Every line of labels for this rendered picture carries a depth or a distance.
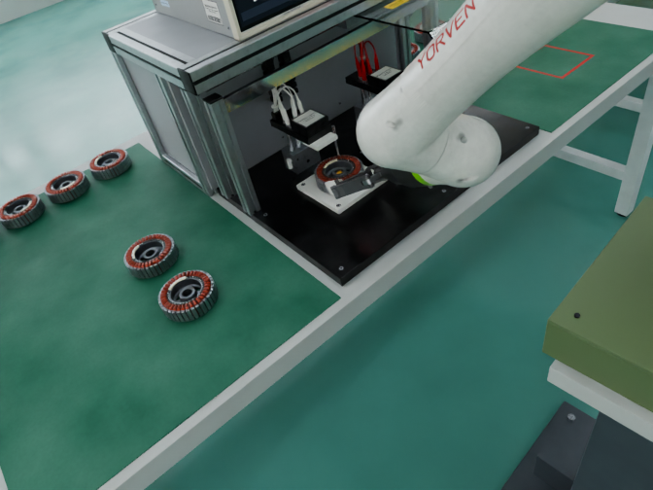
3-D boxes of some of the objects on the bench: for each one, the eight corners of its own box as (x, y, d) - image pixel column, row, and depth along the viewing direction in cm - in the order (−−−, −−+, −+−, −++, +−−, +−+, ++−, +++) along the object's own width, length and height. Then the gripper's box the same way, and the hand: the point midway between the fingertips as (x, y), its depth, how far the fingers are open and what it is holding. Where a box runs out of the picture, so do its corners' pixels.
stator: (229, 296, 102) (223, 283, 100) (184, 332, 97) (176, 321, 95) (198, 272, 109) (191, 260, 106) (154, 305, 104) (146, 294, 101)
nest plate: (387, 180, 117) (387, 176, 116) (338, 214, 111) (337, 210, 110) (344, 158, 127) (343, 155, 126) (296, 189, 121) (295, 185, 120)
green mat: (675, 35, 146) (676, 34, 146) (551, 132, 123) (551, 132, 123) (425, -7, 206) (425, -8, 206) (309, 53, 182) (308, 53, 182)
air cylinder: (321, 159, 128) (317, 141, 124) (297, 174, 125) (292, 156, 121) (308, 153, 131) (304, 134, 127) (286, 167, 128) (280, 149, 125)
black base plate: (538, 134, 123) (539, 125, 122) (342, 287, 99) (340, 278, 97) (396, 87, 153) (395, 80, 152) (219, 194, 129) (216, 188, 127)
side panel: (220, 191, 130) (171, 70, 108) (210, 197, 129) (158, 76, 107) (170, 155, 147) (120, 45, 126) (161, 160, 146) (109, 50, 125)
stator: (375, 178, 116) (373, 164, 114) (337, 202, 112) (334, 189, 110) (344, 160, 124) (341, 147, 121) (307, 183, 120) (304, 169, 117)
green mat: (341, 297, 97) (341, 297, 97) (26, 544, 74) (25, 544, 73) (138, 143, 156) (138, 142, 156) (-71, 252, 133) (-71, 252, 133)
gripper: (449, 113, 96) (387, 131, 115) (348, 176, 87) (298, 186, 106) (464, 149, 98) (401, 161, 117) (367, 215, 89) (316, 217, 108)
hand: (355, 172), depth 111 cm, fingers open, 13 cm apart
